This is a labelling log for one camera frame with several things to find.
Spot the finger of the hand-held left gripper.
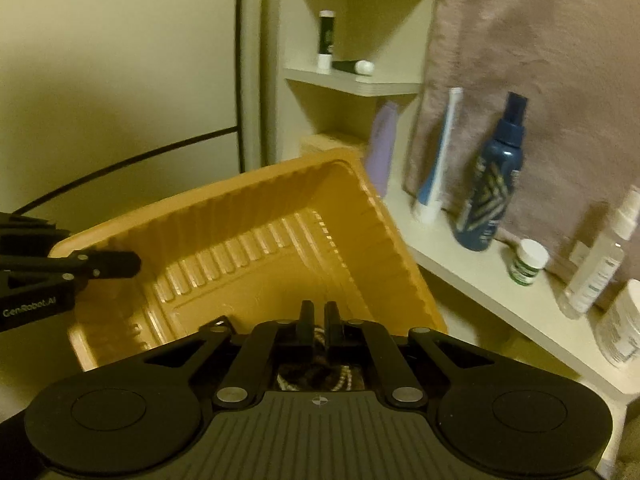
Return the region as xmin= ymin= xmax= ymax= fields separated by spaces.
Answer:
xmin=0 ymin=212 xmax=73 ymax=257
xmin=0 ymin=251 xmax=142 ymax=288

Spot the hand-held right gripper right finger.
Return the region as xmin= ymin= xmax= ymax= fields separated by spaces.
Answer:
xmin=325 ymin=301 xmax=501 ymax=409

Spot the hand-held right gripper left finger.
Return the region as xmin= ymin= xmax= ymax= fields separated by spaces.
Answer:
xmin=142 ymin=301 xmax=317 ymax=409

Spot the cream wardrobe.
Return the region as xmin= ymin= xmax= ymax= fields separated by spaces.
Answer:
xmin=0 ymin=0 xmax=281 ymax=241

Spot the pink hanging towel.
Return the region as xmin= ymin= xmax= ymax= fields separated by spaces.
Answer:
xmin=402 ymin=0 xmax=640 ymax=281

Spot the black stick with white cap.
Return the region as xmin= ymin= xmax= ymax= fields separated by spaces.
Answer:
xmin=316 ymin=10 xmax=335 ymax=72

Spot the orange plastic tray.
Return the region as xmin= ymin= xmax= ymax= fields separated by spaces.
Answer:
xmin=50 ymin=149 xmax=448 ymax=372

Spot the beige cardboard box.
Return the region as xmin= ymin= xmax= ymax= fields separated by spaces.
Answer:
xmin=299 ymin=132 xmax=371 ymax=158

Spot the dark blue spray bottle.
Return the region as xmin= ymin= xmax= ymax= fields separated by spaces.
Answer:
xmin=452 ymin=92 xmax=527 ymax=252

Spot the clear spray bottle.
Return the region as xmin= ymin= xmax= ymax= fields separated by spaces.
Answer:
xmin=557 ymin=191 xmax=640 ymax=318

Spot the small green jar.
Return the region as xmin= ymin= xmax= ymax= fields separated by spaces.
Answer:
xmin=507 ymin=239 xmax=550 ymax=287

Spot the white and blue tube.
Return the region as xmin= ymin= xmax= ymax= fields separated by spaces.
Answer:
xmin=412 ymin=87 xmax=463 ymax=225

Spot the brown bead necklace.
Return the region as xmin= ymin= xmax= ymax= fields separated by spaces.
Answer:
xmin=277 ymin=327 xmax=368 ymax=392

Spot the purple tube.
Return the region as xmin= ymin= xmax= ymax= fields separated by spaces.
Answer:
xmin=364 ymin=101 xmax=401 ymax=196

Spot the white wooden shelf unit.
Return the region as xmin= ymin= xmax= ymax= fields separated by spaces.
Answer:
xmin=265 ymin=0 xmax=636 ymax=401

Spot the white cream jar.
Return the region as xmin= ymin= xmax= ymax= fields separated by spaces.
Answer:
xmin=595 ymin=279 xmax=640 ymax=368

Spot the black tube with white cap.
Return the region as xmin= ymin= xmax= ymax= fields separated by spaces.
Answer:
xmin=331 ymin=60 xmax=375 ymax=77

